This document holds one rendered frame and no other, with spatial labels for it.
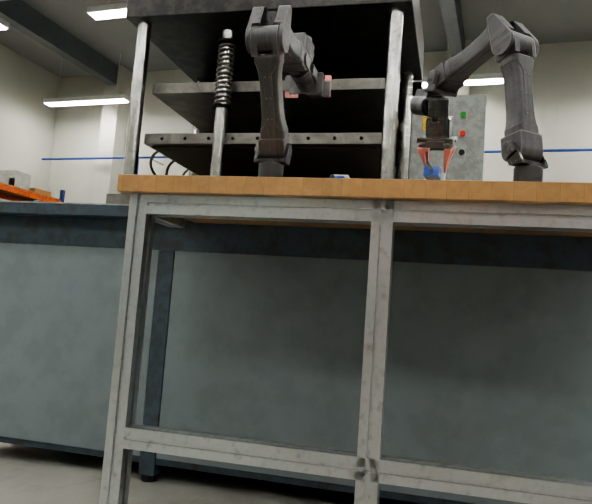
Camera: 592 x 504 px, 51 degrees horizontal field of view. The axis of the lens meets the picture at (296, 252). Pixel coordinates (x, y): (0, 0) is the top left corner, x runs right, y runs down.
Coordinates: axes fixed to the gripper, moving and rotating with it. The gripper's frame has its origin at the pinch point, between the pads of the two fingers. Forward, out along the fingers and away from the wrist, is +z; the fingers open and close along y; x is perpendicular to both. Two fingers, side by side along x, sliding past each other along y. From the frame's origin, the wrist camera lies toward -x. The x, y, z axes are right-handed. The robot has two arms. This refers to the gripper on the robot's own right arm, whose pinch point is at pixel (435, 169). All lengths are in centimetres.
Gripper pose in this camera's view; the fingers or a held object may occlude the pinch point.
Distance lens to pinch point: 181.1
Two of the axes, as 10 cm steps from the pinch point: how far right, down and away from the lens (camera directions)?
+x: -4.3, 2.8, -8.6
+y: -9.0, -1.1, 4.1
